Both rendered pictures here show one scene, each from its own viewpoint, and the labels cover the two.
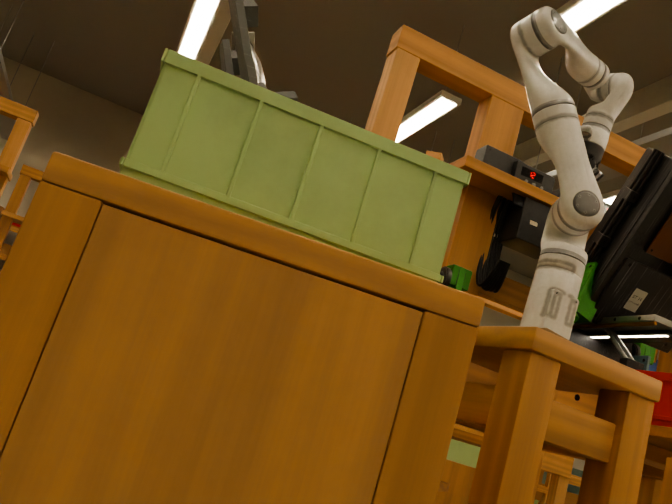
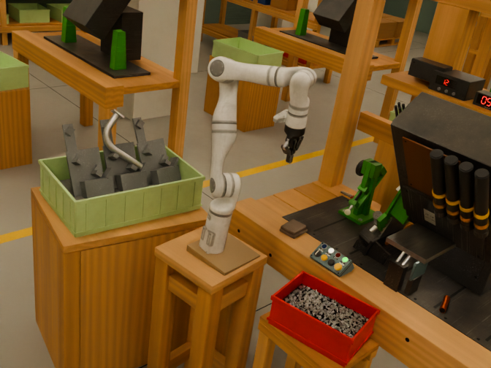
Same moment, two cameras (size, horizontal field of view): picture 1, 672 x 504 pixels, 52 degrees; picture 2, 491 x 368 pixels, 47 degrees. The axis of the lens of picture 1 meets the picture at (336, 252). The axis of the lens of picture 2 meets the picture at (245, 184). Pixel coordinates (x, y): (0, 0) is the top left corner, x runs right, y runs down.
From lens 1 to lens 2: 2.66 m
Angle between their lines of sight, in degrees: 72
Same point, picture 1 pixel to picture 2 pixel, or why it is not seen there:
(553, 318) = (202, 239)
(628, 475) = (200, 319)
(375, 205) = (64, 208)
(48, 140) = not seen: outside the picture
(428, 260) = (72, 227)
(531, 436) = (159, 287)
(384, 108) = (352, 36)
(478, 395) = not seen: hidden behind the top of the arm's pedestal
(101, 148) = not seen: outside the picture
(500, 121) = (444, 25)
